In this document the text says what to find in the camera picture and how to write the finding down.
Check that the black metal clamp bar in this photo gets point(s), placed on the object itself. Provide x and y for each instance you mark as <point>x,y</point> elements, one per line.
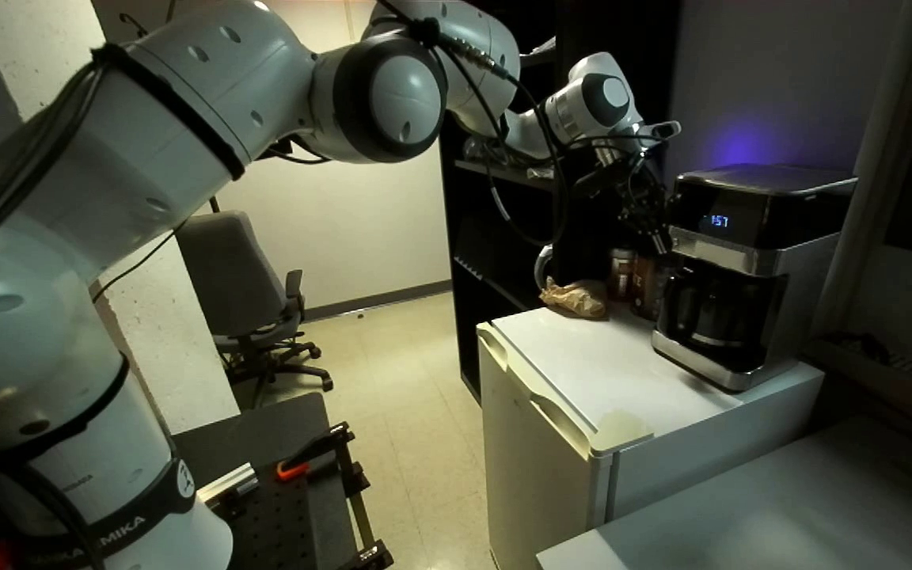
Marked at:
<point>355,509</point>

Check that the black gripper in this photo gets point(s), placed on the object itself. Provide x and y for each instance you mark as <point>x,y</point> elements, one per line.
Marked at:
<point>634,174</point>

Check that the dark glass jar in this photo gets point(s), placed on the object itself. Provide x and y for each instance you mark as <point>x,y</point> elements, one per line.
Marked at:
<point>630,279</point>

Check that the grey office chair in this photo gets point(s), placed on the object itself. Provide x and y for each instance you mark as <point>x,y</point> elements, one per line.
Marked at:
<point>225,269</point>

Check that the glass coffee carafe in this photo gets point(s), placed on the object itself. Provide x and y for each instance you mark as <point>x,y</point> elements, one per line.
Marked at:
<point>710,310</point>

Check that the black silver coffee machine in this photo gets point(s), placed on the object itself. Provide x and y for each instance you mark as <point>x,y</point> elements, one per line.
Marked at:
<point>760,225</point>

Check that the brown crumpled bag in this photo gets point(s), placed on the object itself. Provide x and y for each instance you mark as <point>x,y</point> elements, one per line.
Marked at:
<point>575,298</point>

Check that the white mini fridge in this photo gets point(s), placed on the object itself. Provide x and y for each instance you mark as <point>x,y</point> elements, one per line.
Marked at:
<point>583,423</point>

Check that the black bookshelf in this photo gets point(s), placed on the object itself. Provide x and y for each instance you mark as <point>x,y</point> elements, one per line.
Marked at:
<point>498,263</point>

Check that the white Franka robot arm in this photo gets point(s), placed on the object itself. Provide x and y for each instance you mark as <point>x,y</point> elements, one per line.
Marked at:
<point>160,160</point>

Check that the small metal rail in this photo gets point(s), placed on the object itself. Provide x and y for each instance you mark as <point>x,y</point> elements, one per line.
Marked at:
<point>225,481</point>

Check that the grey curtain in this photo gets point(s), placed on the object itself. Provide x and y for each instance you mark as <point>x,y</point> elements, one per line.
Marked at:
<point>877,160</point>

